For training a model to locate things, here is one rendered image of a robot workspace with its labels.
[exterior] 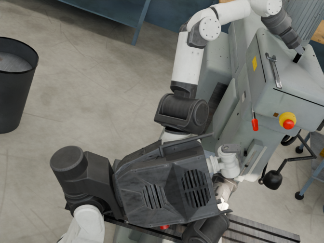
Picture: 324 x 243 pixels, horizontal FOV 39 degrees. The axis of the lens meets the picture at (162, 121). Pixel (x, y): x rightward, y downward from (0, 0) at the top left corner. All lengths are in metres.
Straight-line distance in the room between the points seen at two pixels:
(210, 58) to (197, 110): 0.92
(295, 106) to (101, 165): 0.72
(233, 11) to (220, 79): 0.77
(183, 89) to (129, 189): 0.37
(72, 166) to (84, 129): 2.64
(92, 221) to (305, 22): 1.14
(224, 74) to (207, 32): 0.81
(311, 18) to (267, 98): 0.45
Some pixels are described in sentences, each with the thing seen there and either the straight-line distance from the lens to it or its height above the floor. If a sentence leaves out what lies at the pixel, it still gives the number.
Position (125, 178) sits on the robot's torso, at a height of 1.57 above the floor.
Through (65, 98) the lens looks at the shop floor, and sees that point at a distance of 4.40.
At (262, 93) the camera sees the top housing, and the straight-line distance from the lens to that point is 1.69.
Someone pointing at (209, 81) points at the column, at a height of 1.49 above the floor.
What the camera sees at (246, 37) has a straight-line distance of 2.28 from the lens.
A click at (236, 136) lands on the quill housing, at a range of 1.95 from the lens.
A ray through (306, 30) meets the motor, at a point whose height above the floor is 1.96.
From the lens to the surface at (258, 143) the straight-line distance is 1.94.
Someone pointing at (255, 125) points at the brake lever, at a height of 1.71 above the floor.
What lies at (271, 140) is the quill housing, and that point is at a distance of 1.97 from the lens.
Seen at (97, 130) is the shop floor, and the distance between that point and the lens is 4.14.
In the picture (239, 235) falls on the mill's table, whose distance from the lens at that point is 2.46.
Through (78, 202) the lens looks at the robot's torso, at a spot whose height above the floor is 1.40.
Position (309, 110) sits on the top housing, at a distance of 1.75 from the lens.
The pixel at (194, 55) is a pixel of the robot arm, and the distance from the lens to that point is 1.52.
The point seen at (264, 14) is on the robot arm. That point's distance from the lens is 1.69.
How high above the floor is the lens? 2.55
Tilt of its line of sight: 34 degrees down
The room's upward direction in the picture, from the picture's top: 23 degrees clockwise
